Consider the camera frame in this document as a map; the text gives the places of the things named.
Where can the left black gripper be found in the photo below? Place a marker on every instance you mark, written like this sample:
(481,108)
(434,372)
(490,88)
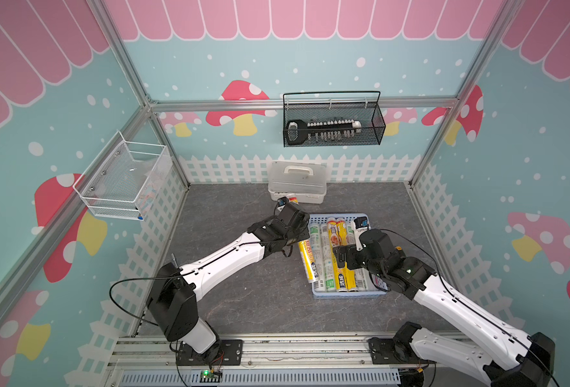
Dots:
(304,234)

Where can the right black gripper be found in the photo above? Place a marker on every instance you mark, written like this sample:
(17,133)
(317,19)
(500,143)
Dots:
(351,250)

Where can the blue plastic basket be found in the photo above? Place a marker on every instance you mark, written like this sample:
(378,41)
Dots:
(372,291)

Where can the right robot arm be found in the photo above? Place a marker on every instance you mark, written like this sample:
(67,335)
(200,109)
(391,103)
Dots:
(499,354)

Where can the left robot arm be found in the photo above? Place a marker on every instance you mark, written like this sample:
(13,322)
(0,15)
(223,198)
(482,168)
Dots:
(173,299)

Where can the white lidded storage box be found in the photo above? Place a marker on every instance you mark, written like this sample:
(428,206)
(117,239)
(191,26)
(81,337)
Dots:
(305,182)

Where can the black socket bit holder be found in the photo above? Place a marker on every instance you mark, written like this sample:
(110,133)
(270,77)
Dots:
(298,132)

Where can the green led circuit board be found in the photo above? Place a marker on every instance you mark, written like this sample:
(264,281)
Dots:
(211,376)

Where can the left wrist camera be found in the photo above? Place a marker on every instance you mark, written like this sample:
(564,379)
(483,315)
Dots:
(281,202)

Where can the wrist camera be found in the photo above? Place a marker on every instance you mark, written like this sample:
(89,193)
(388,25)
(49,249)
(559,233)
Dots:
(281,202)
(360,225)

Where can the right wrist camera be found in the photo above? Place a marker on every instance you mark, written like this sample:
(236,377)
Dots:
(360,225)

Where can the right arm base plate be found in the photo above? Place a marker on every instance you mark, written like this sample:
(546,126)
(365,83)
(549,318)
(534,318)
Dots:
(393,351)

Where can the black wire wall basket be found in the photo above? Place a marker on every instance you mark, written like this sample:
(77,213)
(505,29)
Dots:
(335,118)

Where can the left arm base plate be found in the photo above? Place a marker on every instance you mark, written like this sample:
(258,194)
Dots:
(223,352)

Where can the white wire wall basket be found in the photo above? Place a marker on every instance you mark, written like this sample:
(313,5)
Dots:
(125,180)

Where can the aluminium front rail frame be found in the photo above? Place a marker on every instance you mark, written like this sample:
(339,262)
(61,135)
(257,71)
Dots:
(291,359)

